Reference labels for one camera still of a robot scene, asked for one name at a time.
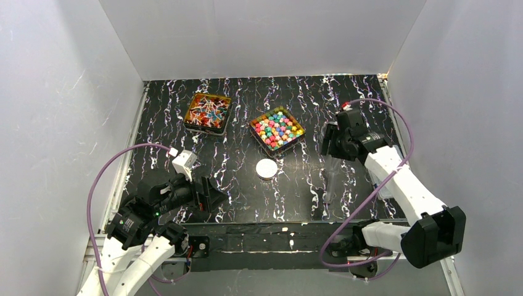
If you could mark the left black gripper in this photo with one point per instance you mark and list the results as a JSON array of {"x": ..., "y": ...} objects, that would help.
[{"x": 202, "y": 194}]

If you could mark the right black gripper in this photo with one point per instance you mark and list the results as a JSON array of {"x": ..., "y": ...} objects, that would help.
[{"x": 332, "y": 142}]

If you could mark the clear plastic scoop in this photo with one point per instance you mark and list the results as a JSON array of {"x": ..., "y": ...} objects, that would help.
[{"x": 332, "y": 169}]

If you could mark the tin of star candies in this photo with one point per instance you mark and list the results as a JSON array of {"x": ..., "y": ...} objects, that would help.
[{"x": 277, "y": 131}]

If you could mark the tin of lollipops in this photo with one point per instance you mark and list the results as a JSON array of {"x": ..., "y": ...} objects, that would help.
[{"x": 208, "y": 113}]

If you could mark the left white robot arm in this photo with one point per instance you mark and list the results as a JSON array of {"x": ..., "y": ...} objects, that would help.
[{"x": 138, "y": 242}]

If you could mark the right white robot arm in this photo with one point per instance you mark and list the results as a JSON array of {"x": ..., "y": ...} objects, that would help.
[{"x": 435, "y": 231}]

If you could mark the clear plastic organizer box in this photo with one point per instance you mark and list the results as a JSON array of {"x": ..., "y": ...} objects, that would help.
[{"x": 376, "y": 179}]

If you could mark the round white jar lid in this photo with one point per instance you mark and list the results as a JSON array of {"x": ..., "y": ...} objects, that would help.
[{"x": 266, "y": 168}]

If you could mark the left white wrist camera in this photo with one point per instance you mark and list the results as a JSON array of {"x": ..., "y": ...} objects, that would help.
[{"x": 183, "y": 162}]

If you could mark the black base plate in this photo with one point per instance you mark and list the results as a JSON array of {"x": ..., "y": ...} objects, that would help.
[{"x": 222, "y": 261}]

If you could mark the aluminium frame rail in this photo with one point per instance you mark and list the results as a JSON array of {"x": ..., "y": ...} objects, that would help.
[{"x": 284, "y": 242}]

